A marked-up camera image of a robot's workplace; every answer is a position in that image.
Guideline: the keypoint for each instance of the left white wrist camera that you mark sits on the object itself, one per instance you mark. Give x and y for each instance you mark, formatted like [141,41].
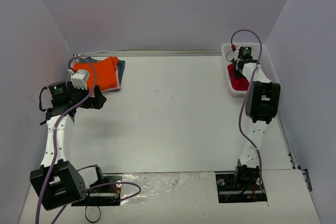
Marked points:
[79,79]

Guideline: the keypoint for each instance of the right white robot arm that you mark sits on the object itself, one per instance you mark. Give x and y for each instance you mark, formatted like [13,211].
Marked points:
[259,107]

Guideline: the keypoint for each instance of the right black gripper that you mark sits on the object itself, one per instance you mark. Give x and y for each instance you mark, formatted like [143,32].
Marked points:
[238,66]

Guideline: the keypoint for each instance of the orange folded t-shirt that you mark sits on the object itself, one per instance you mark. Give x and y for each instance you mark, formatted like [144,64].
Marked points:
[101,74]

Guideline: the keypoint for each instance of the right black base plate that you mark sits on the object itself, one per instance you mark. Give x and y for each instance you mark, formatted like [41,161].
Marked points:
[231,189]

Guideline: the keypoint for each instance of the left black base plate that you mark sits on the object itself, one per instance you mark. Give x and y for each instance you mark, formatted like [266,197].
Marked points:
[103,196]

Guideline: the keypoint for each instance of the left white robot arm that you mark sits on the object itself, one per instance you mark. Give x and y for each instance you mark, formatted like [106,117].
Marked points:
[56,182]

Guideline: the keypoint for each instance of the white foam front board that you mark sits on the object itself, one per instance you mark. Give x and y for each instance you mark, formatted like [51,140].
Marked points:
[192,198]

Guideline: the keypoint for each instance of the blue-grey folded t-shirt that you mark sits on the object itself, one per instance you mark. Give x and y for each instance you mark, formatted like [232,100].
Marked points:
[121,70]

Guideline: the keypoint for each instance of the red t-shirt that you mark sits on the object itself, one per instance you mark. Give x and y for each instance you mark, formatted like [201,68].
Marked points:
[238,84]

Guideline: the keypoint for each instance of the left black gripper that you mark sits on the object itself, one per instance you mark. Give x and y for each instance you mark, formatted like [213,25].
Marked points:
[92,97]

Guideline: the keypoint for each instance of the white plastic basket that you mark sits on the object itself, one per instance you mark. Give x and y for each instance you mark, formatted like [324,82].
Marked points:
[266,64]

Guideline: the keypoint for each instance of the pink folded t-shirt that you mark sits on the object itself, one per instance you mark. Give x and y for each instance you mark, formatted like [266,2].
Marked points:
[110,80]

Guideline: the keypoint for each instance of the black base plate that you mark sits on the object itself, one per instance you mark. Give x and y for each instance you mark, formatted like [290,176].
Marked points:
[231,189]
[103,196]

